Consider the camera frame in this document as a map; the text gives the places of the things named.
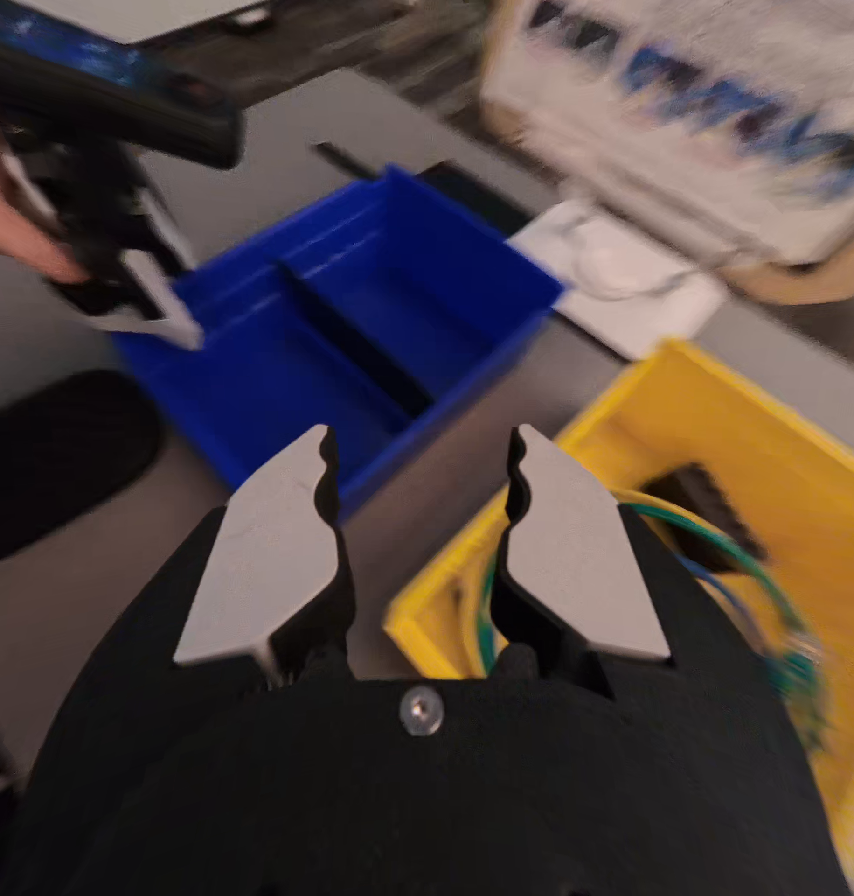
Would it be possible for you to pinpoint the blue plastic bin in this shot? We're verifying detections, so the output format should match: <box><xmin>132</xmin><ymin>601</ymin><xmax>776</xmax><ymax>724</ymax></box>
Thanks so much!
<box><xmin>112</xmin><ymin>164</ymin><xmax>566</xmax><ymax>522</ymax></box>

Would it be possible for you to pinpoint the printed instruction sheet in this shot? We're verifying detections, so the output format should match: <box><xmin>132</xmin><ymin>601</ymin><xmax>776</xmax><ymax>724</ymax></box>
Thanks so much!
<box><xmin>483</xmin><ymin>0</ymin><xmax>854</xmax><ymax>263</ymax></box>

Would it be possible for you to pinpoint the black ethernet switch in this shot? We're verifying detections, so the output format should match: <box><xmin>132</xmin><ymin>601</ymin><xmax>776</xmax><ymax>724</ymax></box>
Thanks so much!
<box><xmin>640</xmin><ymin>462</ymin><xmax>771</xmax><ymax>575</ymax></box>

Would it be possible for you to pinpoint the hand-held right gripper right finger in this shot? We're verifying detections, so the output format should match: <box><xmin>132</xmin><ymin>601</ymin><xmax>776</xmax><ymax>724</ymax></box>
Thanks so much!
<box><xmin>492</xmin><ymin>423</ymin><xmax>673</xmax><ymax>679</ymax></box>

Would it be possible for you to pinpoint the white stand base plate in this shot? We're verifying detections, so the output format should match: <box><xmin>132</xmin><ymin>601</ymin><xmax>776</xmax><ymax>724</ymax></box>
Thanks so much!
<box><xmin>507</xmin><ymin>199</ymin><xmax>729</xmax><ymax>361</ymax></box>

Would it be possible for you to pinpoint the green ethernet cable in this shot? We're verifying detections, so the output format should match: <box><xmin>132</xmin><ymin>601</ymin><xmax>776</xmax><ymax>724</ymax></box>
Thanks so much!
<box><xmin>479</xmin><ymin>500</ymin><xmax>830</xmax><ymax>750</ymax></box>

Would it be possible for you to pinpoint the yellow plastic bin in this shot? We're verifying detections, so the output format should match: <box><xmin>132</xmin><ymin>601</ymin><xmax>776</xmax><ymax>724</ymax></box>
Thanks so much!
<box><xmin>383</xmin><ymin>338</ymin><xmax>854</xmax><ymax>890</ymax></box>

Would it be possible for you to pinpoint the black rounded object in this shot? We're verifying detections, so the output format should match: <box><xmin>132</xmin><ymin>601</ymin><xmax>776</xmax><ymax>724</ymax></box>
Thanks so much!
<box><xmin>0</xmin><ymin>370</ymin><xmax>165</xmax><ymax>567</ymax></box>

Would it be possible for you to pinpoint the blue ethernet cable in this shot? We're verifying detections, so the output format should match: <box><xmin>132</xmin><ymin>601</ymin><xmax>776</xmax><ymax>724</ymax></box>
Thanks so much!
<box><xmin>675</xmin><ymin>556</ymin><xmax>771</xmax><ymax>652</ymax></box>

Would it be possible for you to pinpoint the person's left hand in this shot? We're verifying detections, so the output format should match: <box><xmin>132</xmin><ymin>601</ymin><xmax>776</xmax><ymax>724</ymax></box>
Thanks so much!
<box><xmin>0</xmin><ymin>112</ymin><xmax>88</xmax><ymax>284</ymax></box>

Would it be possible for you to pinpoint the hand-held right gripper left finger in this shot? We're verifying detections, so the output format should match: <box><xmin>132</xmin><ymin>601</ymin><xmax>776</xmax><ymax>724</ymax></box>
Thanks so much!
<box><xmin>172</xmin><ymin>423</ymin><xmax>358</xmax><ymax>685</ymax></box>

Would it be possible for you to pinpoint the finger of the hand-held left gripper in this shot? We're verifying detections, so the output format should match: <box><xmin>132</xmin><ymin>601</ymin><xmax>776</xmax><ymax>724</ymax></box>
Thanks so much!
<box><xmin>84</xmin><ymin>248</ymin><xmax>205</xmax><ymax>352</ymax></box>

